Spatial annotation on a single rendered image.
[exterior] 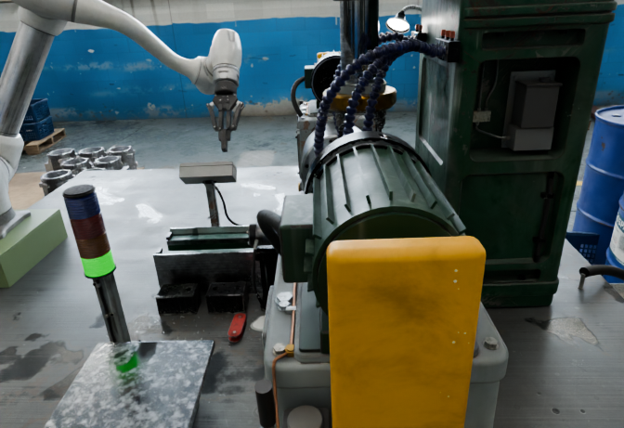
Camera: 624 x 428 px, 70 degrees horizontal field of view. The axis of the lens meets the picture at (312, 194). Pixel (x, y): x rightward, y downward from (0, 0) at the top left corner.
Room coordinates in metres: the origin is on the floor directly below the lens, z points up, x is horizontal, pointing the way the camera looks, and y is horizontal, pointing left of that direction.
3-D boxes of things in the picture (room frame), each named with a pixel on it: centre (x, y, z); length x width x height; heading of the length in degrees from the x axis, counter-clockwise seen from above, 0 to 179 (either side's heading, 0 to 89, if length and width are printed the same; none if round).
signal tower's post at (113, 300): (0.82, 0.46, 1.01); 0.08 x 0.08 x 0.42; 89
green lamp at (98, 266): (0.82, 0.46, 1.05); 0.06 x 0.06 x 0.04
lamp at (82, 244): (0.82, 0.46, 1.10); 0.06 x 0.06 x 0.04
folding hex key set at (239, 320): (0.88, 0.20, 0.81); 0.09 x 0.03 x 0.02; 174
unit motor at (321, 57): (1.74, -0.07, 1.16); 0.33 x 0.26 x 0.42; 179
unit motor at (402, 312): (0.47, -0.04, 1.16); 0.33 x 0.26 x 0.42; 179
